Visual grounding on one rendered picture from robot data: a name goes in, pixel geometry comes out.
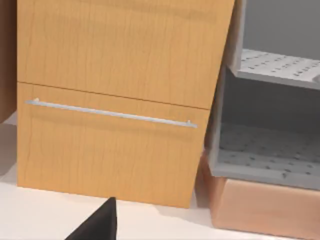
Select pale wooden drawer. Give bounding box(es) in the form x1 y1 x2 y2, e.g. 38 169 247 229
16 0 236 110
16 81 211 209

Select reddish wooden cupboard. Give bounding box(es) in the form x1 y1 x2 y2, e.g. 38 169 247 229
195 149 320 240

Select grey pierced upper drawer inside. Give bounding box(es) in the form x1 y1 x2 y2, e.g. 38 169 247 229
226 0 320 90

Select pale wooden upper drawer front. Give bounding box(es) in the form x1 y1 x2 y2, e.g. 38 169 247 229
16 0 236 110

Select brown wooden cupboard side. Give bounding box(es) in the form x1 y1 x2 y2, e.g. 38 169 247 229
0 0 18 125

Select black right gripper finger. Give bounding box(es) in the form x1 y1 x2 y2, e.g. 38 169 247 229
64 196 118 240

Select grey pierced drawer inside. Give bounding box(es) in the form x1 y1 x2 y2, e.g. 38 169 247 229
226 0 320 90
208 65 320 191

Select long metal drawer handle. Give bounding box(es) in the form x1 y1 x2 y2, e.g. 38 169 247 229
24 97 198 129

